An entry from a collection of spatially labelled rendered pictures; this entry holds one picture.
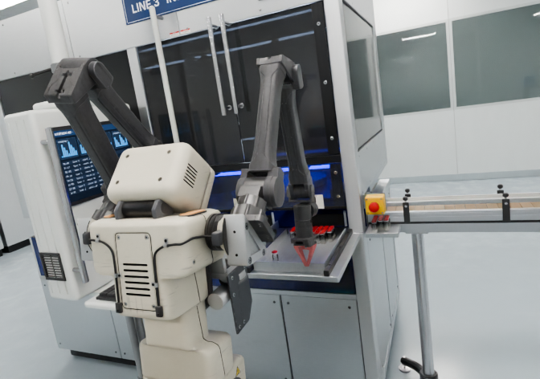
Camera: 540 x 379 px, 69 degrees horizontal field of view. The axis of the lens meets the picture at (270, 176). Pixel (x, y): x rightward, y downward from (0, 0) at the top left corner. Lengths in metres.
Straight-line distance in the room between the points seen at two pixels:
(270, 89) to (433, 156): 5.28
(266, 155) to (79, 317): 2.07
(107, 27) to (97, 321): 1.68
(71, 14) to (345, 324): 1.96
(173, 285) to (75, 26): 1.63
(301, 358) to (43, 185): 1.35
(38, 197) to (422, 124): 5.30
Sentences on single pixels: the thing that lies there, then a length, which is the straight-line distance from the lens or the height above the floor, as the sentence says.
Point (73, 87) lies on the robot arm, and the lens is 0.99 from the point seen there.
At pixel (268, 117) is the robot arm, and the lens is 1.01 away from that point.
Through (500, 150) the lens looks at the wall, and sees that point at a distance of 6.26.
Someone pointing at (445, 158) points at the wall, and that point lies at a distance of 6.23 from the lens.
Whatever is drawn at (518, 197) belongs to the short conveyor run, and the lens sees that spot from 1.81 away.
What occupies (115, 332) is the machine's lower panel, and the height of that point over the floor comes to 0.26.
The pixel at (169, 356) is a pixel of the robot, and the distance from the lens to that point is 1.07.
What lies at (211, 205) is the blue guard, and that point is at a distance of 1.87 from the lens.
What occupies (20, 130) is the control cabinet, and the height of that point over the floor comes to 1.48.
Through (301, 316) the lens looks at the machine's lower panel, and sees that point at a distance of 1.91.
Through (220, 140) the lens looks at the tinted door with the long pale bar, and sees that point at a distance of 1.79.
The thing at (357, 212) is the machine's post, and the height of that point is 0.97.
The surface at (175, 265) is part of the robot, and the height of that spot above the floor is 1.14.
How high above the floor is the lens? 1.44
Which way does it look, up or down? 10 degrees down
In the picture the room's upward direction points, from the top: 8 degrees counter-clockwise
